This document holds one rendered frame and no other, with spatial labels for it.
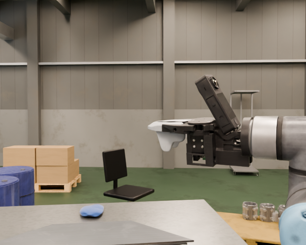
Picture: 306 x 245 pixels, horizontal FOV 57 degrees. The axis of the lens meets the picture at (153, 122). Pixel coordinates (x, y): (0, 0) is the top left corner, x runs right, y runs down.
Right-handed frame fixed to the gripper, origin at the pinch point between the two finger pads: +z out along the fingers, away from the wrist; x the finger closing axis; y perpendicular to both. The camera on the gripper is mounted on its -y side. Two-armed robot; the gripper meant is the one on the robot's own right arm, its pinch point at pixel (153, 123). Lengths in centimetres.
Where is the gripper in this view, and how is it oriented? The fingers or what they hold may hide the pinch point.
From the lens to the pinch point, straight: 60.0
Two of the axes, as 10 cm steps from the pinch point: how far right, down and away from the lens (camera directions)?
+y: 0.7, 9.9, 1.5
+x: 4.8, -1.6, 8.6
